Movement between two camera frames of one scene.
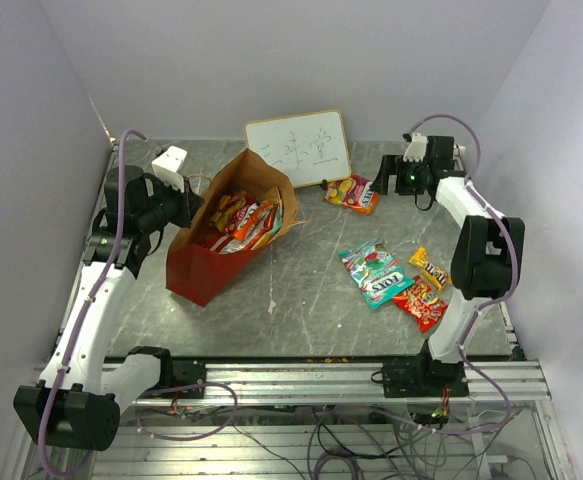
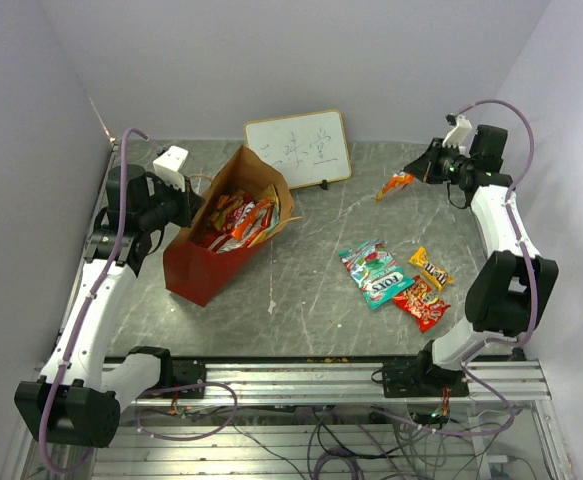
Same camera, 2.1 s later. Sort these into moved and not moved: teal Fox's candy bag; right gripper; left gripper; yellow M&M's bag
Moved: right gripper
Not moved: left gripper; teal Fox's candy bag; yellow M&M's bag
